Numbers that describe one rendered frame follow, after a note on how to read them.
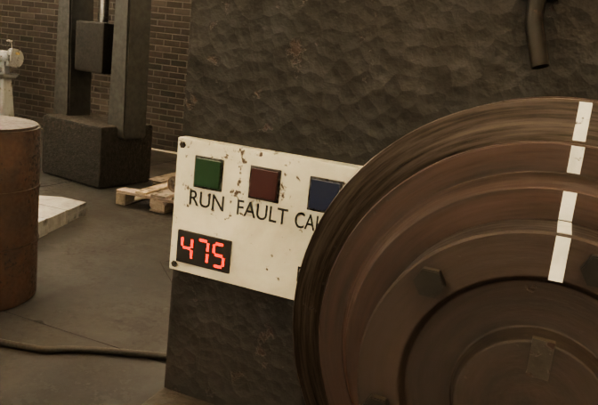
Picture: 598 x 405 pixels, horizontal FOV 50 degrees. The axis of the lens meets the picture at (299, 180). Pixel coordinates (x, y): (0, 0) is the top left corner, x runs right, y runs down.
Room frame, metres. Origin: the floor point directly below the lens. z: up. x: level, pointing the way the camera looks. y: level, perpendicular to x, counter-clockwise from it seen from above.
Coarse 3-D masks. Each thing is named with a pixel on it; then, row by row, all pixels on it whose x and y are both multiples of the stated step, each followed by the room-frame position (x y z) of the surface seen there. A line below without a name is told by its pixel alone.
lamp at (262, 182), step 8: (256, 168) 0.78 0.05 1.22; (256, 176) 0.78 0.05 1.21; (264, 176) 0.78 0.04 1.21; (272, 176) 0.77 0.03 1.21; (256, 184) 0.78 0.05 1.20; (264, 184) 0.78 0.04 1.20; (272, 184) 0.77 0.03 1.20; (256, 192) 0.78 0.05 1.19; (264, 192) 0.78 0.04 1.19; (272, 192) 0.77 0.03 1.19; (272, 200) 0.77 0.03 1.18
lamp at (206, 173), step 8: (200, 160) 0.81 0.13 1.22; (208, 160) 0.81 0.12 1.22; (200, 168) 0.81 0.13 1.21; (208, 168) 0.81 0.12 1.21; (216, 168) 0.80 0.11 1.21; (200, 176) 0.81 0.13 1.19; (208, 176) 0.81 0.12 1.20; (216, 176) 0.80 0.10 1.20; (200, 184) 0.81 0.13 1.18; (208, 184) 0.81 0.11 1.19; (216, 184) 0.80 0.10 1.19
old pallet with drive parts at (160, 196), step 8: (160, 176) 5.68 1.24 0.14; (168, 176) 5.71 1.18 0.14; (152, 184) 5.59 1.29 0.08; (160, 184) 5.35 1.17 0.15; (120, 192) 5.08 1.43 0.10; (128, 192) 5.06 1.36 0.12; (136, 192) 5.03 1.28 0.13; (144, 192) 5.02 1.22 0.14; (152, 192) 5.12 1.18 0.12; (160, 192) 5.06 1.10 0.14; (168, 192) 5.09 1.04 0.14; (120, 200) 5.08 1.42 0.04; (128, 200) 5.11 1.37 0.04; (136, 200) 5.23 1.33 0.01; (152, 200) 4.98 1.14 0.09; (160, 200) 4.96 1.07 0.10; (168, 200) 4.93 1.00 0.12; (152, 208) 4.98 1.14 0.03; (160, 208) 4.95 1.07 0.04; (168, 208) 5.00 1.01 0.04
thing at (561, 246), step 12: (588, 108) 0.53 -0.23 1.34; (576, 120) 0.54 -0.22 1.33; (588, 120) 0.53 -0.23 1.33; (576, 132) 0.54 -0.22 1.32; (576, 156) 0.52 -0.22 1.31; (576, 168) 0.52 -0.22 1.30; (564, 192) 0.50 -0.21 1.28; (564, 204) 0.50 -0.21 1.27; (564, 216) 0.50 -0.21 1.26; (564, 228) 0.47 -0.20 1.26; (564, 240) 0.46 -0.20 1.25; (564, 252) 0.45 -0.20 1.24; (552, 264) 0.46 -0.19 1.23; (564, 264) 0.45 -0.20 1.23; (552, 276) 0.46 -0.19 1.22
